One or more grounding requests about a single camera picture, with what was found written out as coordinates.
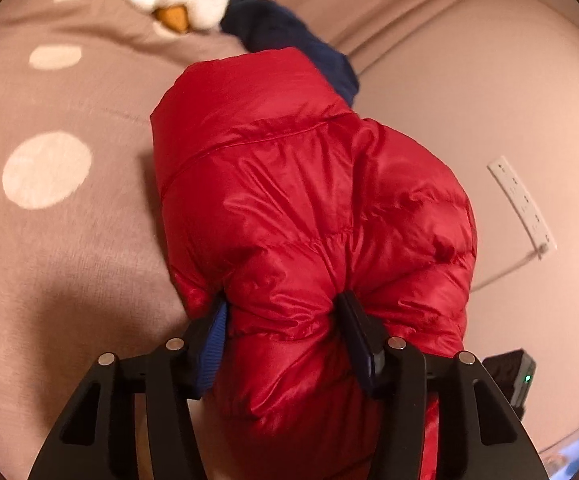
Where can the pink curtain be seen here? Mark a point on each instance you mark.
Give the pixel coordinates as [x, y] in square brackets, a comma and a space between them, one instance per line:
[369, 5]

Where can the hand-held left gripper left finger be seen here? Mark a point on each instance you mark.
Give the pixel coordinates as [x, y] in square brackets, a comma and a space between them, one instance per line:
[212, 350]

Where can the red down jacket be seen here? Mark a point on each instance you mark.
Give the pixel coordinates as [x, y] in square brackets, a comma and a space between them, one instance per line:
[294, 200]

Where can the navy blue cloth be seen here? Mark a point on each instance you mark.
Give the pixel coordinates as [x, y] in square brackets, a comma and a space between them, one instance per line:
[269, 25]

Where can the polka dot bedspread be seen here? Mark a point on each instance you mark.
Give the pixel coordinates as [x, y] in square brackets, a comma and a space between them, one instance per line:
[69, 260]

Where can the white power strip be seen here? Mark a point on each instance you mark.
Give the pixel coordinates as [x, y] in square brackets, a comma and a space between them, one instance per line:
[519, 200]

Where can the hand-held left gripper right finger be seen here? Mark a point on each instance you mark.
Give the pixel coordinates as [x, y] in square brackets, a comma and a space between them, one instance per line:
[364, 355]

